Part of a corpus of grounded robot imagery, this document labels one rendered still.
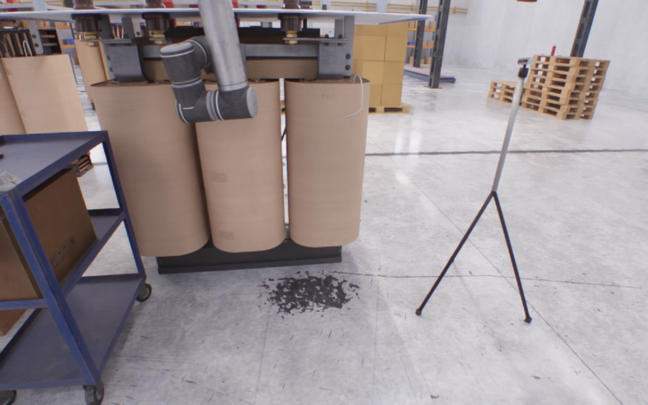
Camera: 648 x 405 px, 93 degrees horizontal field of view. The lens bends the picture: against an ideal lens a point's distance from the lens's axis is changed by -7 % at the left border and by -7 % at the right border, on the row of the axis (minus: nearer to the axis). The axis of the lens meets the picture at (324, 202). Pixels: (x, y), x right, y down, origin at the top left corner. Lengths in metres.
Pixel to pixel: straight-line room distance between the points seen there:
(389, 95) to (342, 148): 4.93
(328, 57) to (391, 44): 4.87
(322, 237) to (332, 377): 0.71
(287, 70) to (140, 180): 0.87
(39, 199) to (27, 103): 2.57
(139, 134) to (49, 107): 2.20
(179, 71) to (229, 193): 0.70
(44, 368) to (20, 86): 2.68
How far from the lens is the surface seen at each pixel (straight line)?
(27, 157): 1.57
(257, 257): 2.05
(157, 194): 1.78
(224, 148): 1.62
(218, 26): 1.15
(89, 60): 7.71
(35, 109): 3.85
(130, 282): 1.98
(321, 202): 1.73
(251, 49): 1.62
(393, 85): 6.52
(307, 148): 1.62
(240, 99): 1.19
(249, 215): 1.75
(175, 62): 1.22
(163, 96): 1.65
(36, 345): 1.85
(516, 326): 1.97
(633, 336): 2.28
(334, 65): 1.60
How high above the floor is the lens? 1.25
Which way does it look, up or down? 26 degrees down
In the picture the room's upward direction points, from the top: 1 degrees clockwise
